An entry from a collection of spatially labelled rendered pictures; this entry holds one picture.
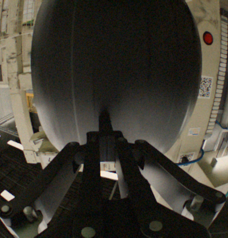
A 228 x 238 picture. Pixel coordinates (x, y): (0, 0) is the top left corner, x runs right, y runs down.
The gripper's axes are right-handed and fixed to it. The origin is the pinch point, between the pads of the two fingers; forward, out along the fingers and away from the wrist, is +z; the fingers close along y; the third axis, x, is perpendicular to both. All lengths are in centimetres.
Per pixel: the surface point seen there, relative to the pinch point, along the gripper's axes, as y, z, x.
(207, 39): 31.5, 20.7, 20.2
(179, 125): 12.6, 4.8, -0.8
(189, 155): 33.1, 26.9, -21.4
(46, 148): -31, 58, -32
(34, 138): -43, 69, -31
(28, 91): -397, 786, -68
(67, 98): -4.9, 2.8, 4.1
